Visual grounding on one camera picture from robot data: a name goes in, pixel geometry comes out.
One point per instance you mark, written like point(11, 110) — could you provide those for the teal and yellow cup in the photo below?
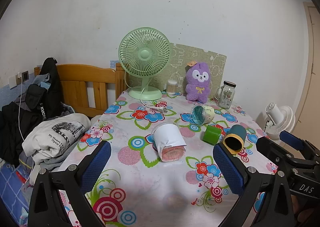
point(236, 136)

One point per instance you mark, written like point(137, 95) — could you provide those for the green desk fan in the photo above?
point(144, 54)

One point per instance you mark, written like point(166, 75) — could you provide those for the purple plush toy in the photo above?
point(198, 84)

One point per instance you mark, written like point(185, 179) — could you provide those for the black jacket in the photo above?
point(51, 84)

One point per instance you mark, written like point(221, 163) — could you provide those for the glass jar mug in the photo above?
point(226, 95)

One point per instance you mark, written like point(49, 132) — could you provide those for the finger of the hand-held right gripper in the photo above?
point(293, 139)
point(270, 146)

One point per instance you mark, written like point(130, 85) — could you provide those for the white printed sweatshirt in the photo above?
point(57, 133)

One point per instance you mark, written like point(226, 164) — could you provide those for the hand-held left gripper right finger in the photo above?
point(229, 170)

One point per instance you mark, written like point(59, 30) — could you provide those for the wooden bed headboard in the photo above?
point(82, 79)

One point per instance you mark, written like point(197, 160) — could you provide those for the beige door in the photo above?
point(312, 66)

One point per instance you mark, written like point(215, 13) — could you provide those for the dark clothes pile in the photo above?
point(11, 131)

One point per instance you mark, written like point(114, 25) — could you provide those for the patterned mug on side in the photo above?
point(201, 114)

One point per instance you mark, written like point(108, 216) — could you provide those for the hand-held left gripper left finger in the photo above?
point(97, 162)

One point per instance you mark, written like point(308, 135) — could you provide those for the floral tablecloth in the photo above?
point(140, 174)

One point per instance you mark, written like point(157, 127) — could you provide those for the white standing fan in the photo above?
point(281, 118)

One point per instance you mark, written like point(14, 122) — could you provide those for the green patterned foam mat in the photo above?
point(180, 59)

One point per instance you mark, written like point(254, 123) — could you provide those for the cotton swab jar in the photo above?
point(172, 87)

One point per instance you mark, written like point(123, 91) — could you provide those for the black wall socket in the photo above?
point(25, 75)

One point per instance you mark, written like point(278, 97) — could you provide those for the clear cup with white label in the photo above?
point(168, 139)

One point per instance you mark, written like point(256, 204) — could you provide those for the grey garment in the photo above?
point(53, 163)

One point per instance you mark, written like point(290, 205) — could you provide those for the blue denim garment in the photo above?
point(41, 80)

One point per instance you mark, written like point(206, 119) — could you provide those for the blue checked bedsheet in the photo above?
point(10, 192)

